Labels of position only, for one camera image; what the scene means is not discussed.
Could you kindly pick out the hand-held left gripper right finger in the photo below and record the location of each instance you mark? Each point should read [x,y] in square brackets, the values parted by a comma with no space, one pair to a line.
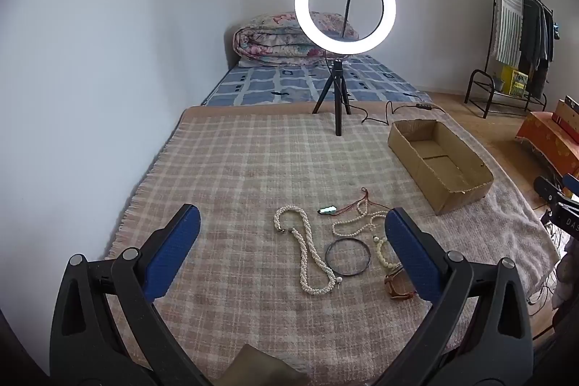
[411,250]

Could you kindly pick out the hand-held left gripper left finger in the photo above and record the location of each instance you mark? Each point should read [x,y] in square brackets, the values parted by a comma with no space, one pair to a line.
[174,250]

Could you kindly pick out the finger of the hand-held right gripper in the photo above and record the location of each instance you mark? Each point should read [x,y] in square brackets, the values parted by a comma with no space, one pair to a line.
[547,187]

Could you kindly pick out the thin pearl strand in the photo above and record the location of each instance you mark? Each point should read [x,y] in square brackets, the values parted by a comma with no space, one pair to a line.
[348,224]

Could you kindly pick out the cardboard box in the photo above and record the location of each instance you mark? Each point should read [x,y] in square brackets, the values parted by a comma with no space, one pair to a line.
[457,196]

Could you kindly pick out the dark bangle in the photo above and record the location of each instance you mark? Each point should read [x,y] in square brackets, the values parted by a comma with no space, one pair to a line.
[326,255]

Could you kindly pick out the orange cloth covered furniture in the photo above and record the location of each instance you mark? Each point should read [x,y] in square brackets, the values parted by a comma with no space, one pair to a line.
[547,137]

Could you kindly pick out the brown box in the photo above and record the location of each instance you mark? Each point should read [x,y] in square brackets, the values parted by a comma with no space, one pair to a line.
[567,114]

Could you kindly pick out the beige plaid blanket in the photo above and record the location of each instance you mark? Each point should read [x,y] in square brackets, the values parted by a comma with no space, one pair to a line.
[235,169]

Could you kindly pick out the yellow box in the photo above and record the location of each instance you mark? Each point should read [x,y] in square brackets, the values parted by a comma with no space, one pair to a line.
[514,80]

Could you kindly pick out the olive cloth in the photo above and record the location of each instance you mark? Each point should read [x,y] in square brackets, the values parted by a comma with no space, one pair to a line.
[258,368]

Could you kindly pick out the dark hanging clothes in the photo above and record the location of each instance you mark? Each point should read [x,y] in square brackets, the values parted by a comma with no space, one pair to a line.
[533,33]

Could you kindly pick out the black tripod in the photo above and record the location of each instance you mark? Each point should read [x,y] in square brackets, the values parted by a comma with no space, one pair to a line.
[338,96]

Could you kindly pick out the striped towel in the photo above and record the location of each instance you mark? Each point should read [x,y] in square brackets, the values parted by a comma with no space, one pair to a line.
[509,15]

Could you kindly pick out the blue checked bed sheet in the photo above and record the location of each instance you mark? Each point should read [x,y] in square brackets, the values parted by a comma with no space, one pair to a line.
[271,83]

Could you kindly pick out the folded floral quilt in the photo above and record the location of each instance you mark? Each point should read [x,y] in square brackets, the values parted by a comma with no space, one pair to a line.
[271,40]

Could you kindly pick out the black phone holder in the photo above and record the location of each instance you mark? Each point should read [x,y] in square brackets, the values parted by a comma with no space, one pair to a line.
[347,15]

